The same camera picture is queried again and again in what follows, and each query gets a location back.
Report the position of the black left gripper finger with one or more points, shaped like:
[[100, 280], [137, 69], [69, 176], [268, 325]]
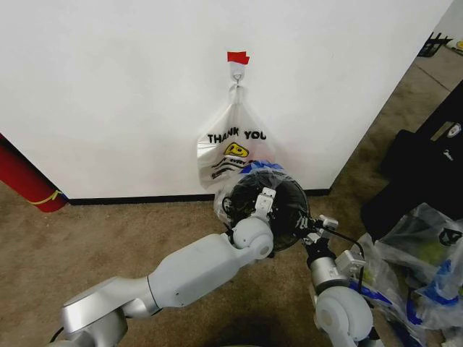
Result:
[[227, 207]]

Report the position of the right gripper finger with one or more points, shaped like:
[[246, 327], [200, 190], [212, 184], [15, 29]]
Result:
[[303, 223], [322, 233]]

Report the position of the black round trash bin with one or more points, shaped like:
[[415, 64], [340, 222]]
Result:
[[285, 209]]

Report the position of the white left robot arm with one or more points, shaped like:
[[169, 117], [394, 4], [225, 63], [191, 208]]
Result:
[[195, 267]]

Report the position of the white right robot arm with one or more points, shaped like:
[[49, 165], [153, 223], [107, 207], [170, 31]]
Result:
[[343, 311]]

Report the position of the white thank you plastic bag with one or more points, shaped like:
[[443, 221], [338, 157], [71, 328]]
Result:
[[224, 159]]

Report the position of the clear plastic bag blue print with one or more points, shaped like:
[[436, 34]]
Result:
[[383, 289], [439, 296]]

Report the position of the clear plastic bag black logo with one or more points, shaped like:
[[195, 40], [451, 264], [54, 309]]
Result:
[[427, 231]]

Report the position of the black baseboard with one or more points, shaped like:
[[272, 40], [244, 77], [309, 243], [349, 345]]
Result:
[[144, 200]]

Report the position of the black soft case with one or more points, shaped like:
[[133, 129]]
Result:
[[423, 162]]

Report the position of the red tape piece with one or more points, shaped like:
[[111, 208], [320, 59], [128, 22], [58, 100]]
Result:
[[238, 57]]

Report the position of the red rolled mat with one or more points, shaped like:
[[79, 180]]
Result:
[[25, 177]]

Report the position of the black crate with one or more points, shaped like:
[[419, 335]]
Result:
[[436, 45]]

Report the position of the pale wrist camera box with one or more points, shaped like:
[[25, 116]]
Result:
[[328, 222]]

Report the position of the white wall hook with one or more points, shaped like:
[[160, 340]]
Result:
[[237, 74]]

